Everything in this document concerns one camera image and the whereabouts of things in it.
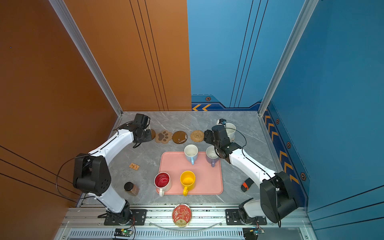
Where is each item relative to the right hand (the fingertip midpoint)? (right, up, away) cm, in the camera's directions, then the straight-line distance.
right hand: (208, 133), depth 86 cm
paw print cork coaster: (-31, -4, +19) cm, 36 cm away
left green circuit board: (-43, -46, -15) cm, 65 cm away
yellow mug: (-12, -26, -2) cm, 29 cm away
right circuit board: (+20, -46, -17) cm, 53 cm away
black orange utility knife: (+21, -28, -4) cm, 36 cm away
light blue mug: (-10, -12, +6) cm, 17 cm away
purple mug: (+3, -15, +7) cm, 17 cm away
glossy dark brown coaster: (-19, -4, +19) cm, 27 cm away
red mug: (-25, -27, -4) cm, 37 cm away
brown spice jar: (-39, -27, -12) cm, 49 cm away
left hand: (-38, -1, +6) cm, 38 cm away
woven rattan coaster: (-6, -3, +19) cm, 20 cm away
